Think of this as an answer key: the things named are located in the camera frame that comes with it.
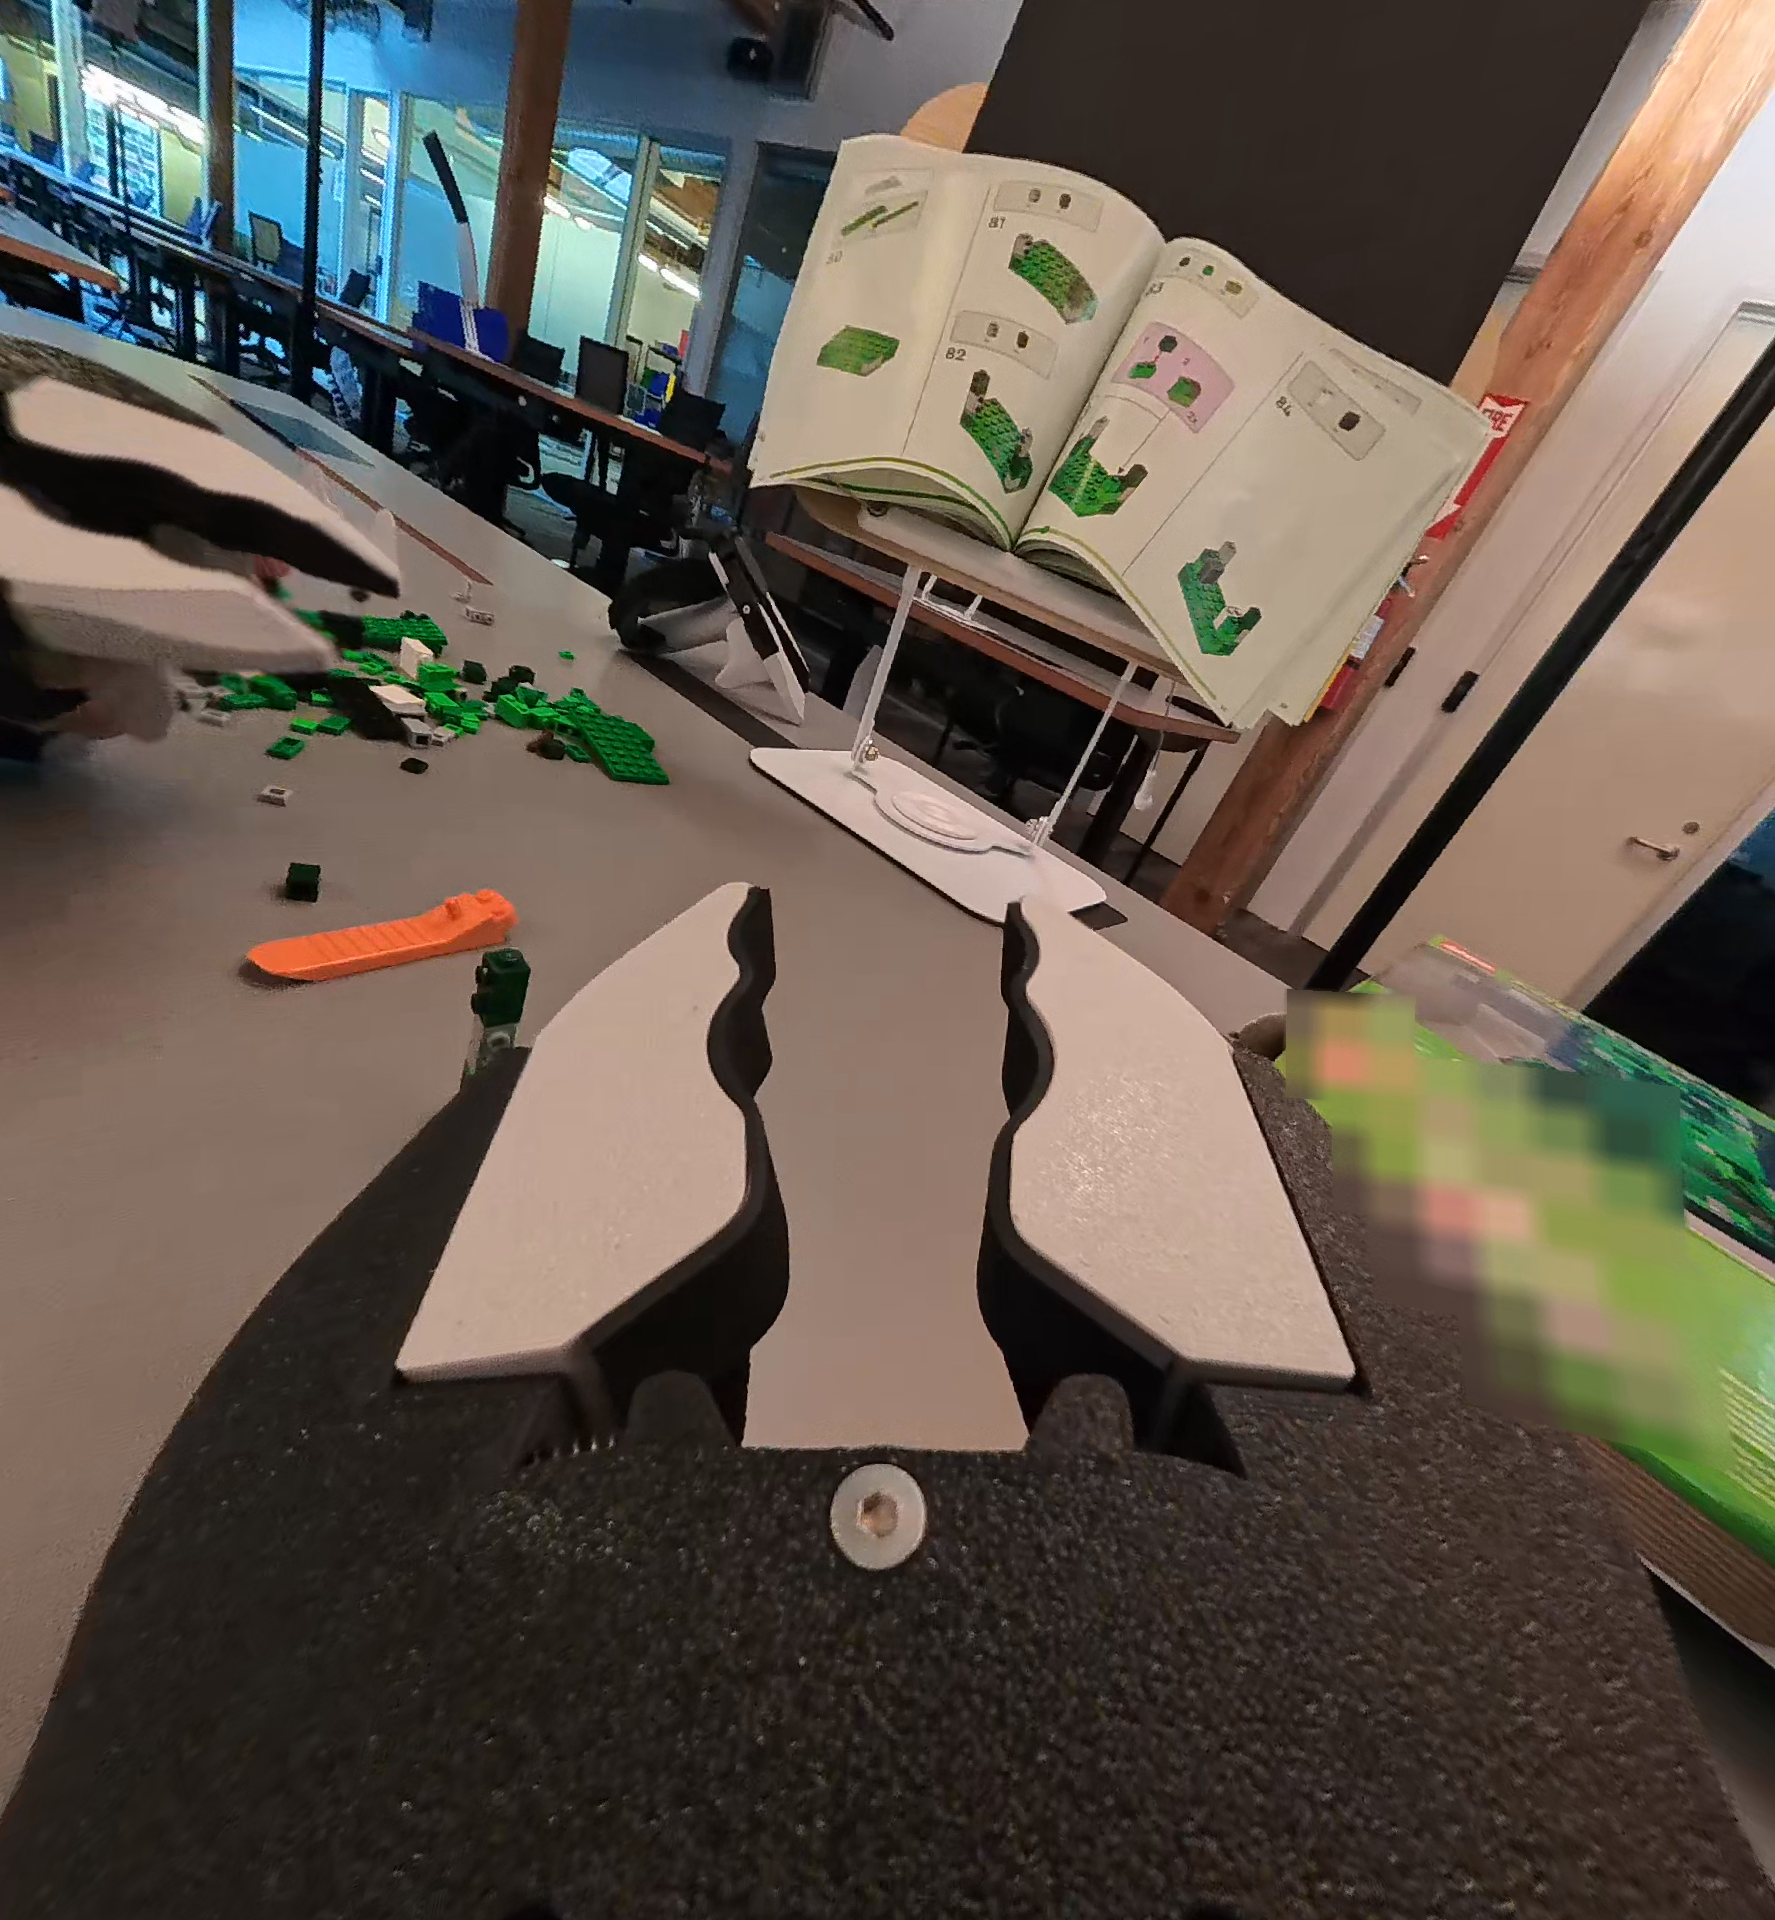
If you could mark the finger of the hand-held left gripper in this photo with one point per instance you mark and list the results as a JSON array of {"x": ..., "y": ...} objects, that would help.
[
  {"x": 92, "y": 571},
  {"x": 196, "y": 452}
]

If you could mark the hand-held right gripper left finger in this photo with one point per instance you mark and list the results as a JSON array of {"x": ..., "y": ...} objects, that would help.
[{"x": 603, "y": 1167}]

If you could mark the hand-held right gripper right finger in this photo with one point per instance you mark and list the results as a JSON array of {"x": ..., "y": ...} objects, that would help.
[{"x": 1161, "y": 1167}]

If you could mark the green lego assembly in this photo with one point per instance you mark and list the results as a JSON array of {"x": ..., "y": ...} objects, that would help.
[{"x": 498, "y": 980}]

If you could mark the pile of green lego pieces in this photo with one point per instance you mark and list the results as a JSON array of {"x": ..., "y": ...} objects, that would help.
[{"x": 613, "y": 746}]

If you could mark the green lego set box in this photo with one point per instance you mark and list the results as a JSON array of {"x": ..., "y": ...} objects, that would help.
[{"x": 1773, "y": 1349}]

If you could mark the lego instruction booklet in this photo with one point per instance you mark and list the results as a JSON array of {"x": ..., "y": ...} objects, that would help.
[{"x": 977, "y": 373}]

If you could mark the row of background desks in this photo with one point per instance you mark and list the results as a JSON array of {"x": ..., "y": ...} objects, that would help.
[{"x": 454, "y": 405}]

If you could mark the orange brick separator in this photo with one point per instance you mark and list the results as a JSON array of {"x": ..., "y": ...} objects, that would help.
[{"x": 381, "y": 941}]

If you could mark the white clear book stand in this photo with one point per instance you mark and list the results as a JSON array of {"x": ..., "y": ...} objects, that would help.
[{"x": 919, "y": 819}]

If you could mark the wooden pillar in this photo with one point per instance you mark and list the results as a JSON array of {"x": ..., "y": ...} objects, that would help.
[
  {"x": 526, "y": 164},
  {"x": 1578, "y": 373}
]

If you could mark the black white headset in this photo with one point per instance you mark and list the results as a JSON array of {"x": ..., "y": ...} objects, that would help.
[{"x": 662, "y": 622}]

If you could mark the white folding stand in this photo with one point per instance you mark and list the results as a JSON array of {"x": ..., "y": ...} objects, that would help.
[{"x": 766, "y": 659}]

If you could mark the brown-edged desk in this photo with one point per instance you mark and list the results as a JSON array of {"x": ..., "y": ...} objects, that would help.
[{"x": 1009, "y": 628}]

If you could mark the white door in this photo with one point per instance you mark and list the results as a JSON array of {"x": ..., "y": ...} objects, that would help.
[{"x": 1612, "y": 678}]

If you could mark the black pole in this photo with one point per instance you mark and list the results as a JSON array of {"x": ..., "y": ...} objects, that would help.
[{"x": 1578, "y": 628}]

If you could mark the red white sign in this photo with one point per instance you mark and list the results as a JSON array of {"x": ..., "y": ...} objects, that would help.
[{"x": 1489, "y": 434}]

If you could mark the black board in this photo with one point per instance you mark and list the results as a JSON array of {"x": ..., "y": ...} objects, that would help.
[{"x": 1281, "y": 195}]

